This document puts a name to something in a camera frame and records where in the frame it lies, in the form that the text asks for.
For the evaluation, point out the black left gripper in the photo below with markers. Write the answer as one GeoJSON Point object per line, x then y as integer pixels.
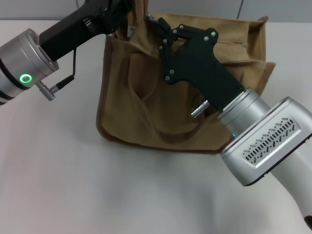
{"type": "Point", "coordinates": [78, 26]}

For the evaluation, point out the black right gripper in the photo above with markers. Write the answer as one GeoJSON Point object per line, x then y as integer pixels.
{"type": "Point", "coordinates": [200, 65]}

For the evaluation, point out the silver metal zipper pull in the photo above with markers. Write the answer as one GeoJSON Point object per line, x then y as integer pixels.
{"type": "Point", "coordinates": [149, 17]}

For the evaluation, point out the khaki canvas food bag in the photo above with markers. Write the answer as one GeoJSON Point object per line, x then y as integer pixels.
{"type": "Point", "coordinates": [126, 109]}

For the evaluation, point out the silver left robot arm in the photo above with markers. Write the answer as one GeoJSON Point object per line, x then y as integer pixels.
{"type": "Point", "coordinates": [22, 61]}

